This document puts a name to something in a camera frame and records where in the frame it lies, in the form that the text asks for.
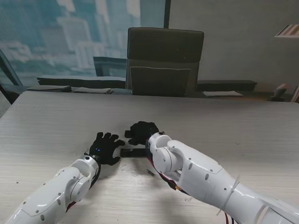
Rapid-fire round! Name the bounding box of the grey folder stack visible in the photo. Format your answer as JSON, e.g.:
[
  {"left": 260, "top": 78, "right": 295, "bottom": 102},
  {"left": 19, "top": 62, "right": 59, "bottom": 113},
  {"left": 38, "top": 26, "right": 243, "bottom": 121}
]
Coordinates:
[{"left": 71, "top": 86, "right": 115, "bottom": 95}]

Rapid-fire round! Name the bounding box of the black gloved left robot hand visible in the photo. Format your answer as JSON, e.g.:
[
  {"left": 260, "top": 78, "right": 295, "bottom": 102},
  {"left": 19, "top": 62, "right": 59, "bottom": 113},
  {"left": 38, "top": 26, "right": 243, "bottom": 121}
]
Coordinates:
[{"left": 90, "top": 132, "right": 127, "bottom": 166}]

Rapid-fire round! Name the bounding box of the long dark bench cushion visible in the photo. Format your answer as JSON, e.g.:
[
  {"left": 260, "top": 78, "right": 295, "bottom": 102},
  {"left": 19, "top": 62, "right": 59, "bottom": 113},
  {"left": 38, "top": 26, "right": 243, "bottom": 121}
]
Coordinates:
[{"left": 36, "top": 74, "right": 127, "bottom": 89}]

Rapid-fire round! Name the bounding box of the small desk ornament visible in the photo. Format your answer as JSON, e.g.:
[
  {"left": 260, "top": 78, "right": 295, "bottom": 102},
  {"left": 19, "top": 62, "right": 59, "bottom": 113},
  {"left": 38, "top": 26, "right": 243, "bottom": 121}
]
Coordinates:
[{"left": 268, "top": 83, "right": 290, "bottom": 102}]

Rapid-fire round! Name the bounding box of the red black right arm cable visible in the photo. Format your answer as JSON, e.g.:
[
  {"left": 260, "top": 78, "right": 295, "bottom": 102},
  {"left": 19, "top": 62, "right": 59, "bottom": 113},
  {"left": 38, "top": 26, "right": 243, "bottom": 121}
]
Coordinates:
[{"left": 146, "top": 155, "right": 235, "bottom": 224}]

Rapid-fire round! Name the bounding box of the dark grey folder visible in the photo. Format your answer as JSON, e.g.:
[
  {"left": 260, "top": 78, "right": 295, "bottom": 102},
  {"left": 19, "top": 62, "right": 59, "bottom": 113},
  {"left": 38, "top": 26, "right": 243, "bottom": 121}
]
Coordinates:
[{"left": 26, "top": 85, "right": 72, "bottom": 92}]

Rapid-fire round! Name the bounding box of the dark window pillar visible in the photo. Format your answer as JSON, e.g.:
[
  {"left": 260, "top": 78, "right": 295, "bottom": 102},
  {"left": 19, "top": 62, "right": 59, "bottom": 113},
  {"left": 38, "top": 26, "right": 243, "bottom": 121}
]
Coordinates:
[{"left": 163, "top": 0, "right": 172, "bottom": 29}]

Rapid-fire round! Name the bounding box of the black remote control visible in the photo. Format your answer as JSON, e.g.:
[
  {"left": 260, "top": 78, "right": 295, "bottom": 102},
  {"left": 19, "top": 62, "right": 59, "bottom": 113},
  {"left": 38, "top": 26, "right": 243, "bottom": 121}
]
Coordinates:
[{"left": 120, "top": 147, "right": 148, "bottom": 158}]

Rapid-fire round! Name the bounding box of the dark grey office chair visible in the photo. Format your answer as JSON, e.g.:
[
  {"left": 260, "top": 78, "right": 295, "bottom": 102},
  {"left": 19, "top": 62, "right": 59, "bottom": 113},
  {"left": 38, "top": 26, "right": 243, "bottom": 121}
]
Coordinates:
[{"left": 126, "top": 27, "right": 205, "bottom": 98}]

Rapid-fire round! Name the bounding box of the red black left arm cable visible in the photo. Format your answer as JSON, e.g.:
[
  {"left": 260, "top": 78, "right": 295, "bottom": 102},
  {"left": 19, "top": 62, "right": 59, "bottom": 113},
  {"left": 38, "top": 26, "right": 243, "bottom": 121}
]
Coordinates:
[{"left": 66, "top": 161, "right": 101, "bottom": 214}]

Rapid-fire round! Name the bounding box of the red black arm cable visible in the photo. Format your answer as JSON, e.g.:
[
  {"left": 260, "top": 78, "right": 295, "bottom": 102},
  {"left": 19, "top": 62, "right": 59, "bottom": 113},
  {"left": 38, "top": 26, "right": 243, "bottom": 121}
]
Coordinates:
[
  {"left": 146, "top": 155, "right": 235, "bottom": 224},
  {"left": 66, "top": 161, "right": 101, "bottom": 214}
]

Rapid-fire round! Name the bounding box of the white paper sheet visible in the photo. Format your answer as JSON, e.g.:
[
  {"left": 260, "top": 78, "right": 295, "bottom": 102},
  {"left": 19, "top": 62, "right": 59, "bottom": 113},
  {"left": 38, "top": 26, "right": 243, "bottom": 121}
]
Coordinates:
[{"left": 202, "top": 90, "right": 244, "bottom": 97}]

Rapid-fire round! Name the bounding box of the light wooden board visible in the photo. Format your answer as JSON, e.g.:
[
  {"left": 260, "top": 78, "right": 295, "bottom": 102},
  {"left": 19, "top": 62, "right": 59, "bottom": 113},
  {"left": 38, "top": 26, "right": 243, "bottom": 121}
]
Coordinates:
[{"left": 290, "top": 85, "right": 299, "bottom": 103}]

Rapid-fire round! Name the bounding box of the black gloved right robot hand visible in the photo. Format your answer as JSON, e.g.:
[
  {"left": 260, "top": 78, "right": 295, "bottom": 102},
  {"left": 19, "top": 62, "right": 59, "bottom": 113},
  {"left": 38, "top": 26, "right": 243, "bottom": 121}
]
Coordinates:
[{"left": 127, "top": 120, "right": 161, "bottom": 146}]

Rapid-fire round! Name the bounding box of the grey slanted metal bar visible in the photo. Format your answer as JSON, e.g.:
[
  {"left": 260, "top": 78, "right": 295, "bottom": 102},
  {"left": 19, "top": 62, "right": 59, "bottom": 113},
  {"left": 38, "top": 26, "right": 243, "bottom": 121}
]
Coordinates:
[{"left": 0, "top": 48, "right": 24, "bottom": 105}]

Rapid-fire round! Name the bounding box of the short dark bench cushion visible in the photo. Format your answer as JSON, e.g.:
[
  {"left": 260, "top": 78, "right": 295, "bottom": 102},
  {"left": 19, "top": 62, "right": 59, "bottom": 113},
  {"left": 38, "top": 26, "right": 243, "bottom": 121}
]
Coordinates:
[{"left": 197, "top": 79, "right": 257, "bottom": 91}]

